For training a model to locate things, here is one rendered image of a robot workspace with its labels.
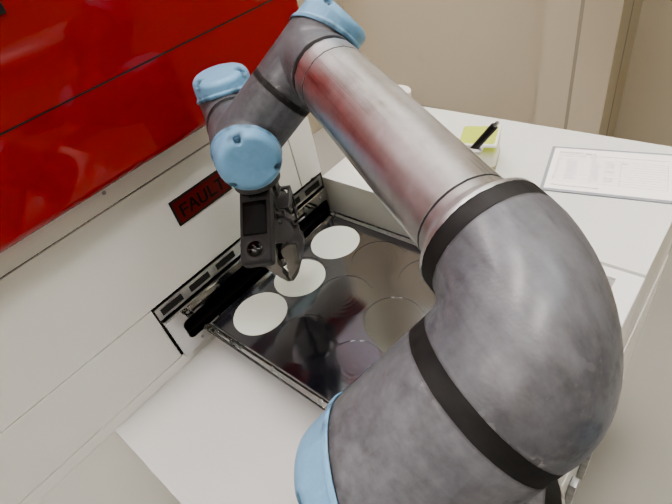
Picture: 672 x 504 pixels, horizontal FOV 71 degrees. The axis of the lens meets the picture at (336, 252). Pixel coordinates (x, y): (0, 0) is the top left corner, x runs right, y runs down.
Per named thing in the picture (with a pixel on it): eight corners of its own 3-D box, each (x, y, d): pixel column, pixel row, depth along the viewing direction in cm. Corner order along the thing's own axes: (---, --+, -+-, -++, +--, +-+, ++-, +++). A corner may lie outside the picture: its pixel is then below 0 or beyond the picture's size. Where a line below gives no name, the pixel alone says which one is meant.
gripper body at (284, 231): (300, 212, 81) (282, 151, 73) (299, 245, 75) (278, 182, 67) (257, 220, 82) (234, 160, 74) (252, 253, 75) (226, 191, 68)
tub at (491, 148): (456, 174, 94) (455, 144, 90) (463, 153, 99) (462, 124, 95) (495, 176, 91) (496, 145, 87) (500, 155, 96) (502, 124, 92)
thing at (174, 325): (181, 353, 89) (159, 321, 83) (329, 219, 111) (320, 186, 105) (187, 357, 88) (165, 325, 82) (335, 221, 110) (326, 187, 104)
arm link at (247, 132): (260, 90, 47) (245, 58, 55) (198, 175, 51) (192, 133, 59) (318, 133, 52) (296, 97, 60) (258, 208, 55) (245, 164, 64)
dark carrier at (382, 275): (213, 324, 87) (211, 322, 86) (331, 217, 104) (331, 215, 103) (361, 423, 67) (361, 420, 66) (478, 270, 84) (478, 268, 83)
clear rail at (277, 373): (203, 330, 87) (200, 325, 86) (209, 324, 87) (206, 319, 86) (364, 440, 66) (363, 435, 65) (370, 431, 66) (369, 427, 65)
